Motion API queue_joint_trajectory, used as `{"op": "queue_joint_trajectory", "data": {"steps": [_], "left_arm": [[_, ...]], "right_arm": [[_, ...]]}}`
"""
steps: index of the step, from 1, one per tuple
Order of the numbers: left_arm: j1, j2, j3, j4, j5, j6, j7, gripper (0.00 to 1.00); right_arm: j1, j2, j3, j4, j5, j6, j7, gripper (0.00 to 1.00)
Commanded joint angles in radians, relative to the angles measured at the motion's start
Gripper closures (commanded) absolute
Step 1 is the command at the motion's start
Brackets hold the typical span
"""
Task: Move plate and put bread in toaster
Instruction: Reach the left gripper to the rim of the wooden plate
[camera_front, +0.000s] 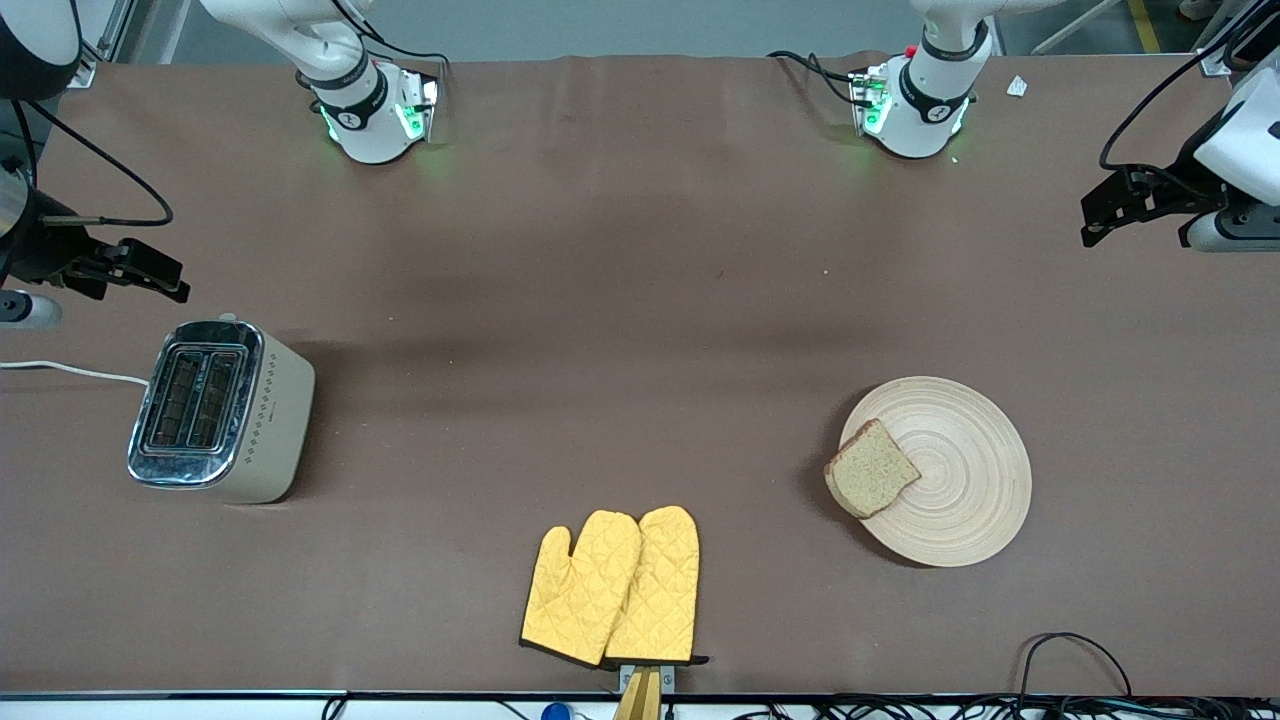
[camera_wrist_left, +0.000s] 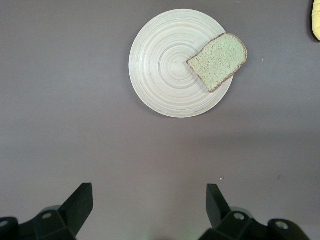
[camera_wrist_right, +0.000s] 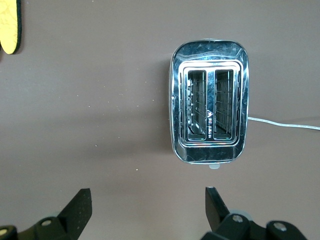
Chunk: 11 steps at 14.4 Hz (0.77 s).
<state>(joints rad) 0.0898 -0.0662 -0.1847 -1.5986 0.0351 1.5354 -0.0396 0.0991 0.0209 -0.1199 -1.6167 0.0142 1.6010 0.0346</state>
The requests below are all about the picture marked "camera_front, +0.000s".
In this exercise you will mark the small blue object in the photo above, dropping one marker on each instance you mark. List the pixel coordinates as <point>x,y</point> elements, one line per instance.
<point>555,712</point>

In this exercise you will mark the wooden stick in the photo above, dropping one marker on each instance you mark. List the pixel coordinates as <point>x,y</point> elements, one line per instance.
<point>640,700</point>

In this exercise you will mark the yellow quilted oven mitt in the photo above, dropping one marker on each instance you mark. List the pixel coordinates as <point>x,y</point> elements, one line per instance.
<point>665,580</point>
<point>580,590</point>

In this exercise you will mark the beige chrome two-slot toaster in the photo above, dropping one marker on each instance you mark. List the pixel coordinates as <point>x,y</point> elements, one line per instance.
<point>280,420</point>

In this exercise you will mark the small metal bracket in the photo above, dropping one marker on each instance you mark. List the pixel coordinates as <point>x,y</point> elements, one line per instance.
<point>668,678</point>

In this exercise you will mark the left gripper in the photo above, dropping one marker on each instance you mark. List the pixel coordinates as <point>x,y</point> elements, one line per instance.
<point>1196,172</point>

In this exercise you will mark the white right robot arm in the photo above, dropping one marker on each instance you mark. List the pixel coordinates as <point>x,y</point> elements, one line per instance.
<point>370,110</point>

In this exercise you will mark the white paper scrap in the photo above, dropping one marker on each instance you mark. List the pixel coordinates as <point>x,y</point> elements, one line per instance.
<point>1017,86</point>

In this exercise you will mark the white metal bar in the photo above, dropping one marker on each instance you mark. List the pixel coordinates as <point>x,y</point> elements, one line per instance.
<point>1075,28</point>

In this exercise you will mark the brown bread slice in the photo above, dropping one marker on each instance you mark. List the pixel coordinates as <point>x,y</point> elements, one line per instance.
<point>870,470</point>

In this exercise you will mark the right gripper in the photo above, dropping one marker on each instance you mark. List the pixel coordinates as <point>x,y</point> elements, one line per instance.
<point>42,256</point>

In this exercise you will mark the aluminium frame profile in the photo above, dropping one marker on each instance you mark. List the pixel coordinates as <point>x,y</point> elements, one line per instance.
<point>1215,62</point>
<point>95,65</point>

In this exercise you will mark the brown table cover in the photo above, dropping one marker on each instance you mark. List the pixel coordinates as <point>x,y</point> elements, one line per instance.
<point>600,250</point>

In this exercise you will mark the round wooden plate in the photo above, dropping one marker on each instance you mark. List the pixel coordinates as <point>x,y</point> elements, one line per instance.
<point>960,480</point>

